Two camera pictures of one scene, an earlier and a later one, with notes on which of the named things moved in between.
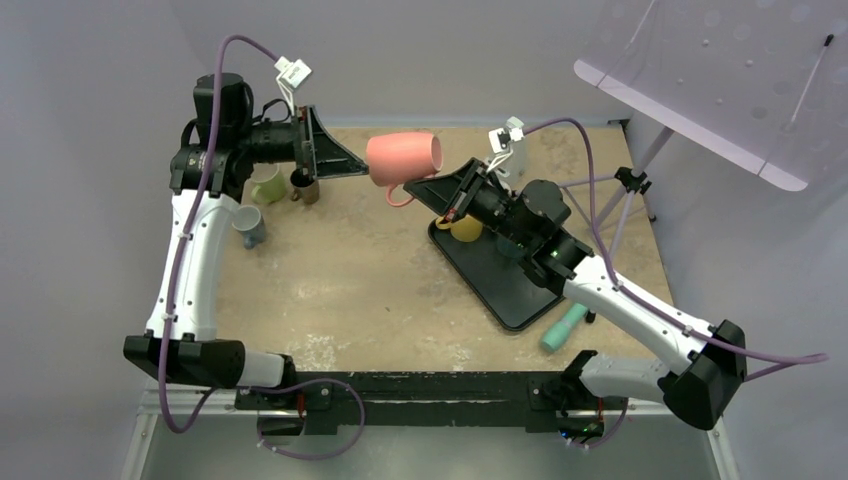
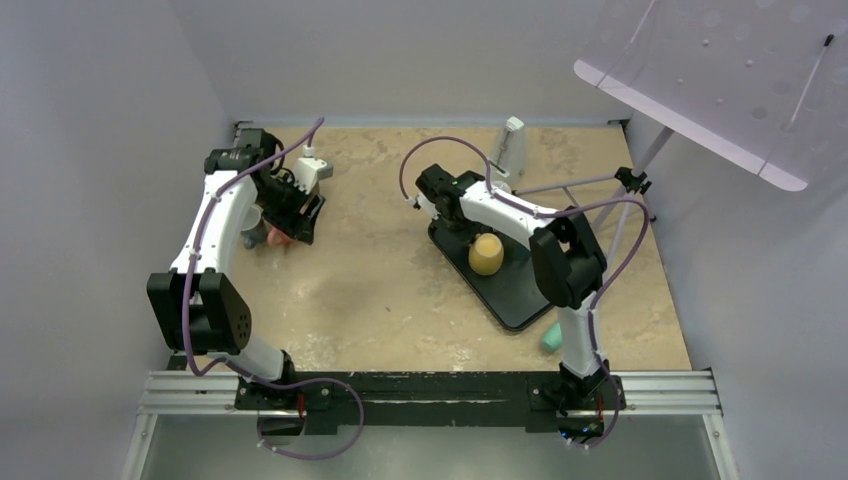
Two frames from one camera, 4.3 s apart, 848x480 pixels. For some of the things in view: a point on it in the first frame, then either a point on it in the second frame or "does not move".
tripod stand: (629, 183) does not move
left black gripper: (329, 158) to (296, 225)
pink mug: (401, 159) to (277, 238)
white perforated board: (763, 82) does not move
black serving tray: (507, 287) does not move
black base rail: (545, 398) does not move
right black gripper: (440, 193) to (466, 235)
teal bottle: (556, 334) does not move
